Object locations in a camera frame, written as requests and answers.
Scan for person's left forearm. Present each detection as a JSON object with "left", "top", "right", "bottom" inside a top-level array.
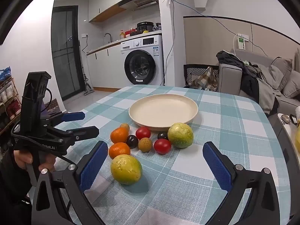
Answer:
[{"left": 0, "top": 149, "right": 32, "bottom": 204}]

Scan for white washing machine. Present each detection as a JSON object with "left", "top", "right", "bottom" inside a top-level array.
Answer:
[{"left": 120, "top": 35, "right": 164, "bottom": 86}]

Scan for upright vacuum cleaner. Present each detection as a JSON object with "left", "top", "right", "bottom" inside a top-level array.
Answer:
[{"left": 78, "top": 40, "right": 95, "bottom": 96}]

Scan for black cooker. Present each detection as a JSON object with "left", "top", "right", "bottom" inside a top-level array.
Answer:
[{"left": 136, "top": 22, "right": 154, "bottom": 34}]

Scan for shoe rack with shoes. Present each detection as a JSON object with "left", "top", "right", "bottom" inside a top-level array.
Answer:
[{"left": 0, "top": 67, "right": 23, "bottom": 136}]

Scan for white upper kitchen cabinets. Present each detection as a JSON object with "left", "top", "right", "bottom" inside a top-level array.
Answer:
[{"left": 88, "top": 0, "right": 135, "bottom": 23}]

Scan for grey sofa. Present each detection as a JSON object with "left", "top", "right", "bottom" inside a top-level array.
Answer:
[{"left": 218, "top": 49, "right": 300, "bottom": 113}]

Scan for purple patterned mat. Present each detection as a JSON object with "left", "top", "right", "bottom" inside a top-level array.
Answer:
[{"left": 43, "top": 98, "right": 60, "bottom": 113}]

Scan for black glass door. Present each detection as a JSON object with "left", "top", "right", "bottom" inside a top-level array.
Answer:
[{"left": 51, "top": 5, "right": 85, "bottom": 101}]

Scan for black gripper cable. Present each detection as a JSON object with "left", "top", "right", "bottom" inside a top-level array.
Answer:
[{"left": 10, "top": 88, "right": 78, "bottom": 167}]

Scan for teal white checkered tablecloth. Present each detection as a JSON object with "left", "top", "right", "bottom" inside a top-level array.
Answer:
[{"left": 28, "top": 85, "right": 293, "bottom": 225}]

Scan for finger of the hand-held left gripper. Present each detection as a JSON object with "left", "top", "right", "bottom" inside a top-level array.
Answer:
[
  {"left": 50, "top": 126, "right": 99, "bottom": 146},
  {"left": 46, "top": 112, "right": 85, "bottom": 127}
]

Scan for orange tangerine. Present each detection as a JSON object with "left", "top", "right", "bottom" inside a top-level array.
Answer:
[
  {"left": 108, "top": 142, "right": 131, "bottom": 160},
  {"left": 110, "top": 127, "right": 129, "bottom": 144}
]

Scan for yellow bag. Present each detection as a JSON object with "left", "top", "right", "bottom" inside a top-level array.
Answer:
[{"left": 294, "top": 124, "right": 300, "bottom": 154}]

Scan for green white wall device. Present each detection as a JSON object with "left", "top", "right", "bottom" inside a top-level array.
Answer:
[{"left": 235, "top": 34, "right": 248, "bottom": 50}]

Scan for white kitchen counter cabinets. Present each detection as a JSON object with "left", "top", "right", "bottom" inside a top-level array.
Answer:
[{"left": 86, "top": 40, "right": 128, "bottom": 92}]

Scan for black patterned laundry basket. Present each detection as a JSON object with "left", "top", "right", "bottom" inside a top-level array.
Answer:
[{"left": 183, "top": 64, "right": 219, "bottom": 89}]

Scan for black charger cable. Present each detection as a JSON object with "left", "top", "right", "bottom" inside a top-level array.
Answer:
[{"left": 82, "top": 36, "right": 92, "bottom": 53}]

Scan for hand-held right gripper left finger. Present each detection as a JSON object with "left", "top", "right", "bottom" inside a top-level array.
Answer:
[{"left": 31, "top": 141, "right": 109, "bottom": 225}]

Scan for red tomato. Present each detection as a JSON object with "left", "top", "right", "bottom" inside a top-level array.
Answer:
[
  {"left": 135, "top": 127, "right": 151, "bottom": 140},
  {"left": 154, "top": 138, "right": 172, "bottom": 155}
]

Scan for person's left hand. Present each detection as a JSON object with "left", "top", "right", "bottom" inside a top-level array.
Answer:
[{"left": 13, "top": 149, "right": 56, "bottom": 173}]

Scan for plaid cloth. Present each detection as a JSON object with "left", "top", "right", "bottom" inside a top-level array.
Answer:
[{"left": 187, "top": 67, "right": 218, "bottom": 91}]

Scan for dark jacket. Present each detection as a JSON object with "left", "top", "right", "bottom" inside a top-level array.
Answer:
[{"left": 216, "top": 50, "right": 260, "bottom": 98}]

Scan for cream round plate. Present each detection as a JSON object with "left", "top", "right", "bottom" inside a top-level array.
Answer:
[{"left": 128, "top": 94, "right": 199, "bottom": 132}]

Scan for grey cushion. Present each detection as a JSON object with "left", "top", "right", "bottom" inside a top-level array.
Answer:
[
  {"left": 282, "top": 70, "right": 300, "bottom": 99},
  {"left": 268, "top": 57, "right": 293, "bottom": 91}
]

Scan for green yellow guava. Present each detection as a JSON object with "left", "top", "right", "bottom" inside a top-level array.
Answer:
[
  {"left": 110, "top": 155, "right": 143, "bottom": 185},
  {"left": 167, "top": 123, "right": 194, "bottom": 149}
]

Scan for grey blanket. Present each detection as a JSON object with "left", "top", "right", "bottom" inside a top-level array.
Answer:
[{"left": 255, "top": 64, "right": 282, "bottom": 115}]

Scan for white side table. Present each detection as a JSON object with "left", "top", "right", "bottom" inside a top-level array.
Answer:
[{"left": 277, "top": 112, "right": 300, "bottom": 160}]

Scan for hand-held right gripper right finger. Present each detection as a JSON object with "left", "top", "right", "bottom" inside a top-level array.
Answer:
[{"left": 202, "top": 142, "right": 280, "bottom": 225}]

